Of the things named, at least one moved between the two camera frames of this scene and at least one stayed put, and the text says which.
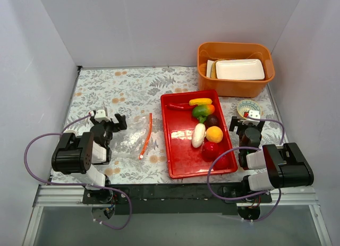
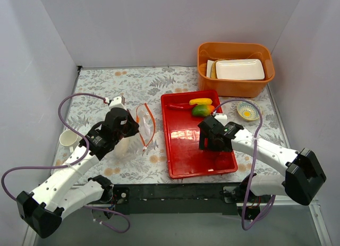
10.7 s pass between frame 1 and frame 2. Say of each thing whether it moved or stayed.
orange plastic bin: stayed
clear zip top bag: moved
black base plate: stayed
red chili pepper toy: stayed
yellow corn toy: stayed
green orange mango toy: stayed
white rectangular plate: stayed
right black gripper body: moved
